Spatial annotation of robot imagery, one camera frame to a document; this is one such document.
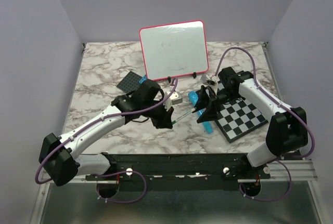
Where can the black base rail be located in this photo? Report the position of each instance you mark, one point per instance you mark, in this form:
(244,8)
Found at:
(180,172)

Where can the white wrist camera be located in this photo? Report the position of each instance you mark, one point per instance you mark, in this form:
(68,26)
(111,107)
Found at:
(174,99)
(210,80)

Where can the white whiteboard marker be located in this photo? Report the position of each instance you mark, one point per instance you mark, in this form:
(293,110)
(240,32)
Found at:
(185,115)

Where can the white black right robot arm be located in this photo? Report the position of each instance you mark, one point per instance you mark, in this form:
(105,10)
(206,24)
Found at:
(230,79)

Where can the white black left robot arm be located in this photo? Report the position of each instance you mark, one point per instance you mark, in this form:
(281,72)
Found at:
(62,156)

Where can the blue lego brick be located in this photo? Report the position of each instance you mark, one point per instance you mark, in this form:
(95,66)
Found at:
(144,78)

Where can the black whiteboard stand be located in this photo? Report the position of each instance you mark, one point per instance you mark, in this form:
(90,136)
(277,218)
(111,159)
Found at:
(171,79)

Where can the black white chessboard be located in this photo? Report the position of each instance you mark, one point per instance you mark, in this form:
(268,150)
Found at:
(239,117)

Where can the pink framed whiteboard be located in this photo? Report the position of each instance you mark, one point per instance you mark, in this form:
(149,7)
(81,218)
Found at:
(174,50)

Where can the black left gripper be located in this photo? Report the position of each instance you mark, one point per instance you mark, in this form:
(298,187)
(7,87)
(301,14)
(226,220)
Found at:
(165,121)

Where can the aluminium frame rail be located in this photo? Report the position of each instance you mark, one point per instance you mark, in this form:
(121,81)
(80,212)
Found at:
(281,169)

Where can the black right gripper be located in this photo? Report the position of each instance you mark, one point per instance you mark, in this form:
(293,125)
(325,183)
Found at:
(203,101)

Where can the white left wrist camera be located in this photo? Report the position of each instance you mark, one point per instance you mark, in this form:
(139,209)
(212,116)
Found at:
(174,99)

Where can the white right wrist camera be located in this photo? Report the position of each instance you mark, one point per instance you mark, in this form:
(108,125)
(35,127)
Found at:
(210,80)

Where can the dark grey lego baseplate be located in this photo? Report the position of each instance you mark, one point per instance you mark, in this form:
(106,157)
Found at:
(129,83)

